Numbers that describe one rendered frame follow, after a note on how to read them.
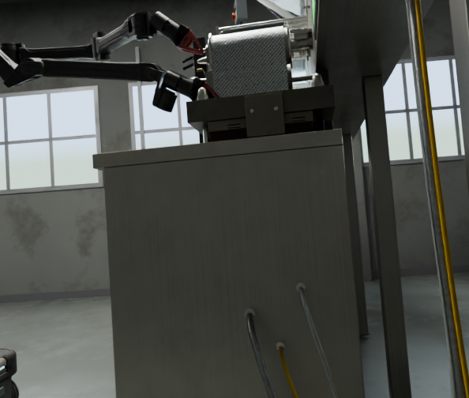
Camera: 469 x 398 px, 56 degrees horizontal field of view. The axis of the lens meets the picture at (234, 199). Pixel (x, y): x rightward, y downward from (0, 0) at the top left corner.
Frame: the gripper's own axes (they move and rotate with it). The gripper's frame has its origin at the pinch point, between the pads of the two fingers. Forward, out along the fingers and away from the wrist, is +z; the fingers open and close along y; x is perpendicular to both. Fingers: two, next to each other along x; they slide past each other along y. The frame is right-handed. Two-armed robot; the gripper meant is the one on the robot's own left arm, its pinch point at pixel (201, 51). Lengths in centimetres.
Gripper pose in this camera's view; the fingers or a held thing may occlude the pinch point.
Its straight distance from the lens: 156.0
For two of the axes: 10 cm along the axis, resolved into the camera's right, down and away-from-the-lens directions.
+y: -1.2, 0.5, -9.9
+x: 5.7, -8.1, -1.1
